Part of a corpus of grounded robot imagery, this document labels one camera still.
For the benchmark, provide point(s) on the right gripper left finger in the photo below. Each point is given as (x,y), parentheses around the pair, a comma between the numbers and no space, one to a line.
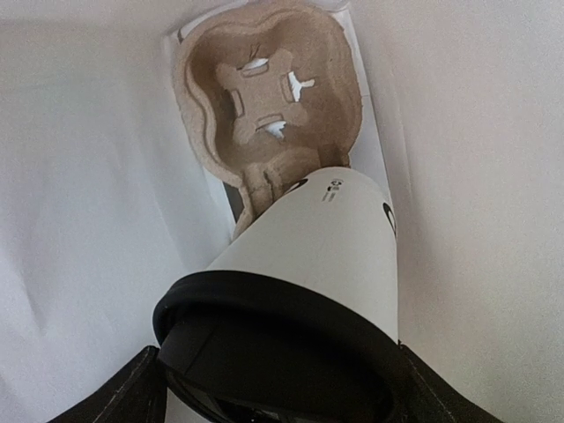
(137,393)

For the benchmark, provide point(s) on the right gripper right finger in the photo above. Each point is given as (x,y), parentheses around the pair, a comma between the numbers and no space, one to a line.
(432,399)

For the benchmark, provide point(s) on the beige paper bag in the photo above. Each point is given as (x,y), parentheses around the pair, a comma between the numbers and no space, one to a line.
(104,205)

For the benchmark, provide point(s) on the brown cardboard cup carrier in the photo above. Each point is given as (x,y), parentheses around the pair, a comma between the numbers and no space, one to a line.
(268,94)

